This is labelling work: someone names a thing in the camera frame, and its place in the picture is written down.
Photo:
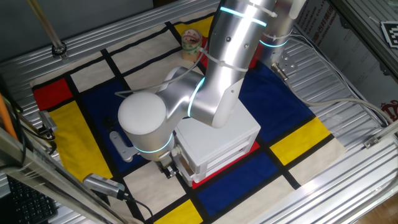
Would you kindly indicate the dark printed board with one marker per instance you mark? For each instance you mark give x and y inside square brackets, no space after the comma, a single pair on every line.
[342,56]

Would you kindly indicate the small metal corner bracket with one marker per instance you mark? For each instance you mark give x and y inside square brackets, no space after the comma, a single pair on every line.
[371,142]

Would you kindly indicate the white drawer cabinet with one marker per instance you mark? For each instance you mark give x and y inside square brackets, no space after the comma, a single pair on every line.
[217,140]

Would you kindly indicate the black white fiducial marker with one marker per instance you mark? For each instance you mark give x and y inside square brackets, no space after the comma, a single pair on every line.
[391,34]

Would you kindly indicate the metal pole with black base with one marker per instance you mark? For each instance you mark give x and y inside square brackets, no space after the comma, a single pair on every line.
[43,23]

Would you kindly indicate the silver base mounting plate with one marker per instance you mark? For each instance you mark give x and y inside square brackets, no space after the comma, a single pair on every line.
[287,60]

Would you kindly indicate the dark metal frame rail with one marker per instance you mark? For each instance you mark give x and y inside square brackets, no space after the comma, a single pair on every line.
[363,28]

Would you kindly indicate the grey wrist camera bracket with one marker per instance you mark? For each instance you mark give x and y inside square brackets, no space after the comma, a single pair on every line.
[122,147]

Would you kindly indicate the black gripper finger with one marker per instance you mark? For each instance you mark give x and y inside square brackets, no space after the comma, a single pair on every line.
[175,169]
[168,173]

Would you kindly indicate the white drawer with black knob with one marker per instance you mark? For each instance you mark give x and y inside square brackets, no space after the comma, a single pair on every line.
[186,179]

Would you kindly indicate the boxy side camera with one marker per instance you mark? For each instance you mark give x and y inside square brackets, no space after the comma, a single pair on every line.
[46,119]

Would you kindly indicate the black keyboard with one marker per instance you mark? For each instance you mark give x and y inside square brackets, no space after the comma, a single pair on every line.
[28,205]

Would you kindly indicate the colour block patterned cloth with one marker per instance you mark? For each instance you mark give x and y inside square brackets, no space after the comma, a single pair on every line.
[280,99]

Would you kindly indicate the light metal bar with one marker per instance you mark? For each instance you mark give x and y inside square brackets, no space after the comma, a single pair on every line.
[388,129]

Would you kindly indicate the white round knob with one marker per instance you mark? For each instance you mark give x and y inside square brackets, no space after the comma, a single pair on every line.
[176,151]

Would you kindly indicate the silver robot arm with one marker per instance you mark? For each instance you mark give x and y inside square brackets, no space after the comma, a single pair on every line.
[233,46]

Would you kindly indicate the aluminium frame beam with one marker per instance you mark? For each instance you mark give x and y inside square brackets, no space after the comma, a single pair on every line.
[46,183]

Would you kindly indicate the orange tube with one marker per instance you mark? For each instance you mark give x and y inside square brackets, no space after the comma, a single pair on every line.
[5,118]

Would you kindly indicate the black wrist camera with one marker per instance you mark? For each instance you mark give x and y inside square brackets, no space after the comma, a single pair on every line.
[108,123]

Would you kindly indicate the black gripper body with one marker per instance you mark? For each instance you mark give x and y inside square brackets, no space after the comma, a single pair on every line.
[165,162]

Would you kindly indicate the yellow black tool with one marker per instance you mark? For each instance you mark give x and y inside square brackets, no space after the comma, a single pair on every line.
[46,135]

